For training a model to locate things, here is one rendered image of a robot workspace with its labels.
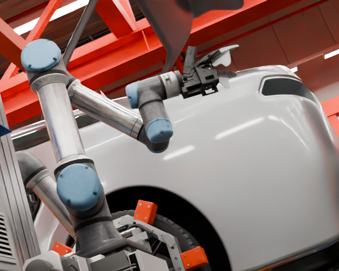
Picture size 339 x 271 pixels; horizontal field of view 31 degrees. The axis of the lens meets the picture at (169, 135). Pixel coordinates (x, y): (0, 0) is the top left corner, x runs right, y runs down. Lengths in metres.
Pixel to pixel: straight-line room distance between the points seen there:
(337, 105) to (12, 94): 4.79
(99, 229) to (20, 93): 4.08
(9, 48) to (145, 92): 2.34
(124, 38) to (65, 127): 3.75
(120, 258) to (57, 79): 0.62
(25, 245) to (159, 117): 0.51
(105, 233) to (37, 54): 0.56
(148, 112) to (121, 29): 3.63
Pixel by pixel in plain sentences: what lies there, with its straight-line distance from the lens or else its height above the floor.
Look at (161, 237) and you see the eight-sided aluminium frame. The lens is 2.64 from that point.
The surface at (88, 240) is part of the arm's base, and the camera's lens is 1.78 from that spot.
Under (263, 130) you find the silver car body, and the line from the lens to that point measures 2.85.
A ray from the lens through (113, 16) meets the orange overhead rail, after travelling 5.20.
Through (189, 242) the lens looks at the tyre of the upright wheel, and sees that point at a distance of 2.66.
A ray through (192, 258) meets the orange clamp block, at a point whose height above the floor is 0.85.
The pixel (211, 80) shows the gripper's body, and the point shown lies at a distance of 1.82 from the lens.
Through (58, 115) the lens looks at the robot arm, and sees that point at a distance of 1.79.
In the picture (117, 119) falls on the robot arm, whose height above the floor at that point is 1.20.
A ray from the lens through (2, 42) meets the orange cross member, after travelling 3.99.
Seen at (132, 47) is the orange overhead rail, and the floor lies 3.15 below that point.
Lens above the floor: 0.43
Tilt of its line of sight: 21 degrees up
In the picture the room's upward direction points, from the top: 20 degrees counter-clockwise
